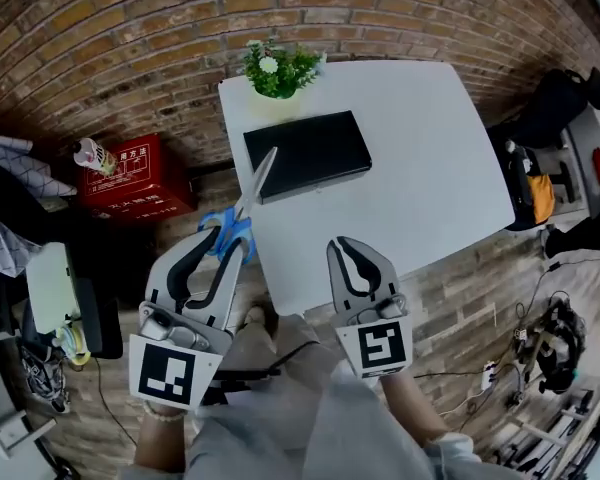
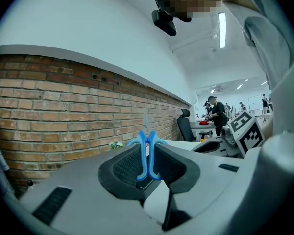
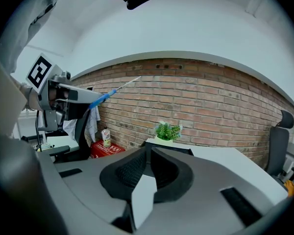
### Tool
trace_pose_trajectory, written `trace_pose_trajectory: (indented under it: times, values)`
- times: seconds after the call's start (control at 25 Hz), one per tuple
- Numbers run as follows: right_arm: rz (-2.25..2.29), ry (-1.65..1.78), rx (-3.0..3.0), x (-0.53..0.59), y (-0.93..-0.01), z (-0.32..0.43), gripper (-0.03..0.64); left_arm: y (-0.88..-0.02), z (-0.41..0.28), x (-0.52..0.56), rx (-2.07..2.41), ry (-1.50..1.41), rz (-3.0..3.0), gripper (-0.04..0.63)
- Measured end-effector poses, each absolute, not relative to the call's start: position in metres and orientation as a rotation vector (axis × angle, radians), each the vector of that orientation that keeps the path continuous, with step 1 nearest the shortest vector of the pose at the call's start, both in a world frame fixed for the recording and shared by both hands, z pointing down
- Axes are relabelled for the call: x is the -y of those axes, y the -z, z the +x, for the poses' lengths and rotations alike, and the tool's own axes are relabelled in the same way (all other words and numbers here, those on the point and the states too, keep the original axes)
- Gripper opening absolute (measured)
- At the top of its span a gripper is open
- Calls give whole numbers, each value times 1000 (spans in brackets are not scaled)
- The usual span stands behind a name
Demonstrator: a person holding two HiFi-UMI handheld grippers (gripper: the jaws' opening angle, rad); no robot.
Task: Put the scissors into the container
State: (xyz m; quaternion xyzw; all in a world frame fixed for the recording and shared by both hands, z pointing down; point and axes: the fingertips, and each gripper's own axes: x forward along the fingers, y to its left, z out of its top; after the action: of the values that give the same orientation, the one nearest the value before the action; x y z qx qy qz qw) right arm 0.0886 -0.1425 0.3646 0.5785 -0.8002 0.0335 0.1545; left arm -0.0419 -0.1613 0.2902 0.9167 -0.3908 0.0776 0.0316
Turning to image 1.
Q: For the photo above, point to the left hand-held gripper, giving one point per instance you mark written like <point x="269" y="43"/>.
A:
<point x="166" y="368"/>

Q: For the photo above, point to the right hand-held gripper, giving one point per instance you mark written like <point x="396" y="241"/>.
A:
<point x="380" y="343"/>

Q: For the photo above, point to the black rectangular container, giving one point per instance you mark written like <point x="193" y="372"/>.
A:
<point x="307" y="155"/>

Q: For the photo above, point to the person's left forearm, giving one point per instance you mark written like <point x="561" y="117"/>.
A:
<point x="160" y="443"/>

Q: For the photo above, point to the person's right forearm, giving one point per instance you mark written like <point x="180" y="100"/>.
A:
<point x="410" y="408"/>

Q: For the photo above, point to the person's shoe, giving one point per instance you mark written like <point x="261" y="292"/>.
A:
<point x="257" y="320"/>

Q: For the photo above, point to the red metal box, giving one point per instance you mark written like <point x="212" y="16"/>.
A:
<point x="140" y="188"/>

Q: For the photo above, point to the yellow tape roll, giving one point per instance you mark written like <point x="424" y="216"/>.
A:
<point x="74" y="343"/>

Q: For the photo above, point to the person's grey clothing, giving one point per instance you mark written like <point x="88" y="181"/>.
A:
<point x="305" y="418"/>

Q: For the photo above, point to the white patterned bottle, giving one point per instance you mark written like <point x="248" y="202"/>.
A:
<point x="94" y="157"/>

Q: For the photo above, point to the white power strip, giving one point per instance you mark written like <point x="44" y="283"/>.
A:
<point x="489" y="375"/>

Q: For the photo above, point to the patterned sneaker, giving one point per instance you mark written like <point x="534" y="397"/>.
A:
<point x="45" y="383"/>

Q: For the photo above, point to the orange bag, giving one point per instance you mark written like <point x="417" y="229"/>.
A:
<point x="541" y="199"/>

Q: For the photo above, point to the checked white cloth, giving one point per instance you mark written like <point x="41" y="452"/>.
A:
<point x="10" y="208"/>

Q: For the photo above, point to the black backpack with gear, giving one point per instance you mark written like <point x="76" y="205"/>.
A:
<point x="557" y="343"/>

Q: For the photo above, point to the potted green plant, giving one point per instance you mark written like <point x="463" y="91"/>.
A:
<point x="280" y="75"/>

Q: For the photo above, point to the black office chair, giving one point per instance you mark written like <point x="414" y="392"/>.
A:
<point x="545" y="118"/>

